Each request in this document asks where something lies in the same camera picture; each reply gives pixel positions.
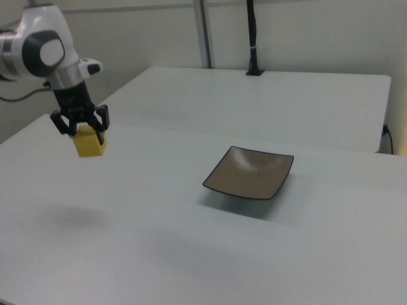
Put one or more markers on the yellow foam cube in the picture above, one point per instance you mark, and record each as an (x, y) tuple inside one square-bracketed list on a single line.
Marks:
[(89, 146)]

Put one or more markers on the black camera stand pole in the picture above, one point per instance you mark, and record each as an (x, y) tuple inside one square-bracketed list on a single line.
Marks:
[(253, 38)]

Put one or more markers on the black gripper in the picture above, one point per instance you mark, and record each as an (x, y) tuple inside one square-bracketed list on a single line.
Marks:
[(71, 101)]

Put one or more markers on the square brown ceramic plate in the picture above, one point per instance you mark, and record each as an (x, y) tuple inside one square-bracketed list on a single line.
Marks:
[(248, 178)]

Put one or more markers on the aluminium partition post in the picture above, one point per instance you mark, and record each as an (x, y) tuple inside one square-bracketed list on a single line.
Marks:
[(203, 31)]

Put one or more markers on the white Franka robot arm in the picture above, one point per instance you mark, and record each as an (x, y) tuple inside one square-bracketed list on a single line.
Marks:
[(41, 31)]

